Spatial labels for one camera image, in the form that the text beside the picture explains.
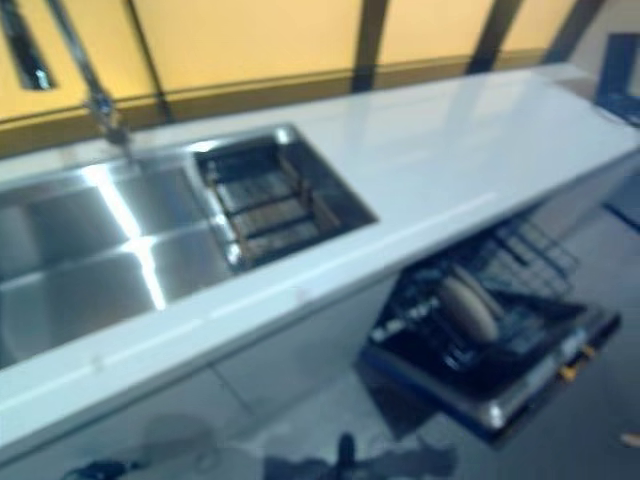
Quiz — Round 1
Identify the black wire upper dishwasher rack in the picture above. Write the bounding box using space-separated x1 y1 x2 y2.
492 219 581 301

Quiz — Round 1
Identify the white cabinet door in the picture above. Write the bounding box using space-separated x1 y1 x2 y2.
212 274 401 416
0 362 239 480

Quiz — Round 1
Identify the cream ceramic plate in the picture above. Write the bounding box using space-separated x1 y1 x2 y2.
438 275 500 344
449 263 507 321

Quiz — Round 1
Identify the stainless steel sink basin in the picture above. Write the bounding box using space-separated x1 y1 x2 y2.
0 123 380 371

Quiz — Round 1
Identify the chrome gooseneck kitchen faucet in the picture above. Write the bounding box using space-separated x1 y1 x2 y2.
0 0 136 161

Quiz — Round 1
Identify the black dish drying rack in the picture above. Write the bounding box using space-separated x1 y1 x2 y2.
193 137 346 266

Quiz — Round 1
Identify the dark blue box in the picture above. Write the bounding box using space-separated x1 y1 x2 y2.
596 31 640 129

